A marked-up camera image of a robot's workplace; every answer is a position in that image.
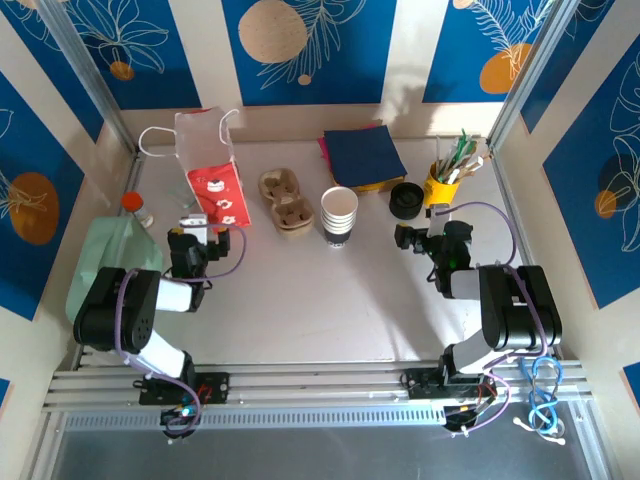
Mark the red white paper gift bag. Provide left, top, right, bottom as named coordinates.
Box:
left=138, top=107, right=253, bottom=232

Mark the black cup lid stack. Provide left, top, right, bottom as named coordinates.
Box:
left=388, top=182, right=426, bottom=220

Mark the clear plastic piece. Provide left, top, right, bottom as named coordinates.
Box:
left=167, top=183, right=197, bottom=209

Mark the orange capped bottle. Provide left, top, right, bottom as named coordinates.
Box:
left=121, top=191, right=155, bottom=229

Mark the yellow stirrer holder cup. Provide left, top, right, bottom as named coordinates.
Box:
left=423, top=162, right=462, bottom=207

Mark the wooden stirrer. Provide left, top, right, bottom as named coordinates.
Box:
left=449, top=155, right=487, bottom=182

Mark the paper cup stack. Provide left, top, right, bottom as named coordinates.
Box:
left=319, top=186, right=360, bottom=249

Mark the green paper wrapped straw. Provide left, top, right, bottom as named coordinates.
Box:
left=442, top=128, right=469, bottom=176
left=452, top=137, right=479, bottom=171

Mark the navy napkin stack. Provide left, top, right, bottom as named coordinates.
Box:
left=323, top=124, right=409, bottom=189

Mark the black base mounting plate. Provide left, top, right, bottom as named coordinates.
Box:
left=402, top=368, right=501, bottom=401
left=137, top=372, right=231, bottom=406

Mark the grey metal sheet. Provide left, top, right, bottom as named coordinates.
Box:
left=47, top=427, right=599, bottom=480

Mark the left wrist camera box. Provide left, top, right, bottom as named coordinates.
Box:
left=178, top=213, right=209, bottom=242

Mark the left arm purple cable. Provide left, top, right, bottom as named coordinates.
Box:
left=113, top=223, right=250, bottom=444

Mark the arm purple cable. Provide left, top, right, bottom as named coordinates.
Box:
left=113, top=223, right=250, bottom=444
left=439, top=201, right=549, bottom=436

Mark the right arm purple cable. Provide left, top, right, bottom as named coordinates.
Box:
left=439, top=201, right=549, bottom=436

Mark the aluminium frame post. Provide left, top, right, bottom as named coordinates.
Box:
left=35, top=0, right=140, bottom=155
left=487, top=0, right=576, bottom=154

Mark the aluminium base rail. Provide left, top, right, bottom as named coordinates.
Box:
left=42, top=358, right=595, bottom=415

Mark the blue cable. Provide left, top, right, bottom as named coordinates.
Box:
left=516, top=344, right=566, bottom=447

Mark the grey slotted cable duct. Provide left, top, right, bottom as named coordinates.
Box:
left=63, top=405, right=447, bottom=432

